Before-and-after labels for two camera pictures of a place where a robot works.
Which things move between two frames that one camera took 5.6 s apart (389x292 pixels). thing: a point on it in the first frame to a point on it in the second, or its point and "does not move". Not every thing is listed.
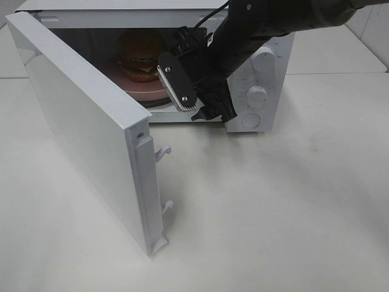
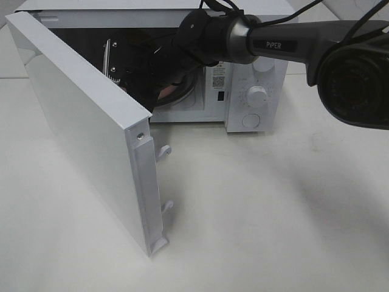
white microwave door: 107,132 does not move
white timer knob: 257,97 does not move
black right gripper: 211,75 to 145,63
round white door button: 251,120 does not move
